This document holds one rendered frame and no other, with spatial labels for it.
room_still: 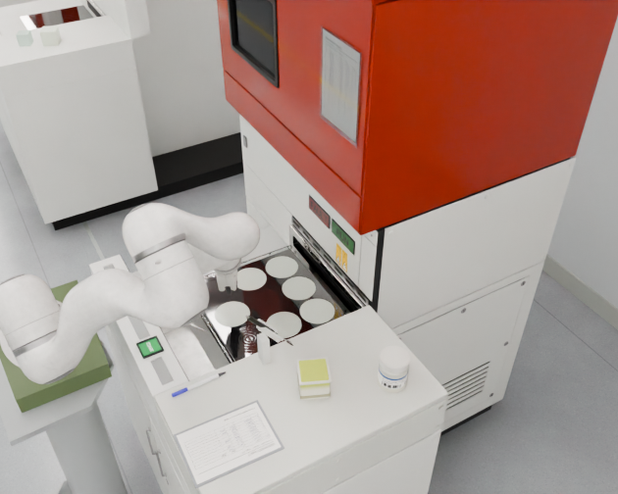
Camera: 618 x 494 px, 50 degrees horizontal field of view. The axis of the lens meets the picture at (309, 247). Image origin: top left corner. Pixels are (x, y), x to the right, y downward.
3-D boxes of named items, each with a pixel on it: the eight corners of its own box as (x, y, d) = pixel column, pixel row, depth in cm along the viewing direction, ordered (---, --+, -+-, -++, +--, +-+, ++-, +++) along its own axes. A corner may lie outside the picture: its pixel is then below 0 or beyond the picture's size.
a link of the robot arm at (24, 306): (25, 368, 154) (20, 371, 132) (-12, 296, 154) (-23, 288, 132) (75, 343, 159) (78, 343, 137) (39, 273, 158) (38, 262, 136)
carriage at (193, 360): (174, 305, 199) (173, 298, 198) (225, 391, 175) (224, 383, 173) (148, 315, 196) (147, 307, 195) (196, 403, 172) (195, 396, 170)
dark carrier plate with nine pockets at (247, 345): (289, 249, 212) (289, 248, 212) (347, 318, 189) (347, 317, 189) (188, 286, 199) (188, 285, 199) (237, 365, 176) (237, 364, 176)
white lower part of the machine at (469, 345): (386, 290, 327) (400, 146, 274) (500, 412, 272) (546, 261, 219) (255, 344, 300) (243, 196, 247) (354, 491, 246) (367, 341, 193)
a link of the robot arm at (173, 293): (31, 310, 148) (64, 375, 149) (-15, 328, 137) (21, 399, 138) (193, 223, 124) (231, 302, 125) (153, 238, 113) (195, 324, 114)
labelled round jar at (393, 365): (394, 366, 167) (398, 340, 161) (412, 386, 162) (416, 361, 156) (371, 377, 164) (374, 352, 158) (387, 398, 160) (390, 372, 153)
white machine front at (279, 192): (251, 193, 248) (244, 95, 222) (375, 336, 194) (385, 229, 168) (243, 196, 247) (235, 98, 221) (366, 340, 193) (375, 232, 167)
